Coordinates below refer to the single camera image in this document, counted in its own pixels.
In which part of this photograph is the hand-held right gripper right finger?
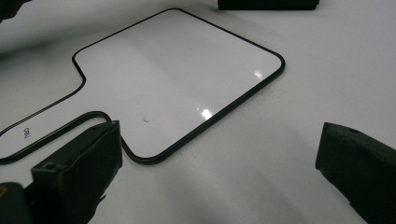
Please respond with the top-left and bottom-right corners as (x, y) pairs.
(315, 121), (396, 224)

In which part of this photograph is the black whiteboard eraser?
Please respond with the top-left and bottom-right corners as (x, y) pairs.
(217, 0), (321, 11)

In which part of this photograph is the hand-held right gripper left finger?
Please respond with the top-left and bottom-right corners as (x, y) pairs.
(31, 120), (123, 224)

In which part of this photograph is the small whiteboard with handle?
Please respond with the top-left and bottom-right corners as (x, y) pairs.
(0, 7), (286, 166)

